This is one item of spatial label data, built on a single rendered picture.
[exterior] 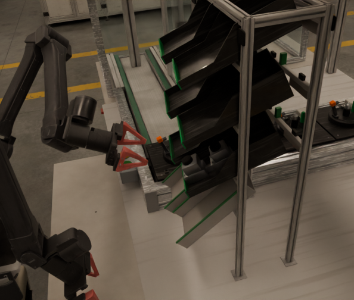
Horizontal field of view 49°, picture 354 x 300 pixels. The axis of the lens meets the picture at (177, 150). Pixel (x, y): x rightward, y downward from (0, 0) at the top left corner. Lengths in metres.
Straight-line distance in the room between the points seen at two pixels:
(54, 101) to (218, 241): 0.71
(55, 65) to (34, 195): 2.01
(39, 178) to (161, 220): 1.94
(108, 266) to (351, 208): 0.88
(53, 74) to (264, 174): 0.86
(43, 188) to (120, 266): 1.87
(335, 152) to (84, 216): 1.02
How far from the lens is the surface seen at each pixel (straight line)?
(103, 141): 0.97
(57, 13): 6.65
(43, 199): 3.04
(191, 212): 1.23
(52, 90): 1.12
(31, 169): 3.38
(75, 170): 1.76
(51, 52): 1.23
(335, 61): 2.46
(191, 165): 1.02
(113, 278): 1.31
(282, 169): 1.57
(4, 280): 1.21
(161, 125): 1.85
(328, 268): 1.34
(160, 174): 1.46
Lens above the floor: 1.90
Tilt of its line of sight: 36 degrees down
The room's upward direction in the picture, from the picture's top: 5 degrees counter-clockwise
